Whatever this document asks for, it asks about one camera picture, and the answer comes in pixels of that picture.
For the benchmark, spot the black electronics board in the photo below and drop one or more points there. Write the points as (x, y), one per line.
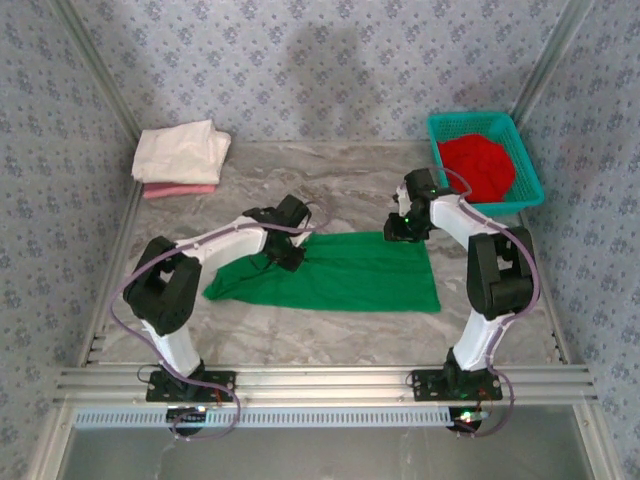
(187, 425)
(467, 426)

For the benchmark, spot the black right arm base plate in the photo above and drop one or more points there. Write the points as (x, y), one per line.
(425, 387)

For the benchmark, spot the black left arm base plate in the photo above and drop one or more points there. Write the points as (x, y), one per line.
(222, 396)

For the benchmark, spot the green t-shirt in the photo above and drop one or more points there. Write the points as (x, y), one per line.
(350, 280)

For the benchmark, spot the teal plastic basket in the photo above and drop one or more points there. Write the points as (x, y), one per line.
(475, 121)

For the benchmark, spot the folded white t-shirt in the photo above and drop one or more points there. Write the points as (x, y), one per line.
(180, 152)

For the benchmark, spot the aluminium mounting rail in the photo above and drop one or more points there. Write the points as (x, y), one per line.
(325, 385)

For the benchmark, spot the red t-shirt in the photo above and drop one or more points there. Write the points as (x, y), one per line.
(480, 160)

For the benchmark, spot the aluminium frame post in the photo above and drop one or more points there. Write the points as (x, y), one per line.
(552, 60)
(95, 65)
(597, 445)
(52, 445)

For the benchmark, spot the folded pink t-shirt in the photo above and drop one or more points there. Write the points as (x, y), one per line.
(175, 191)

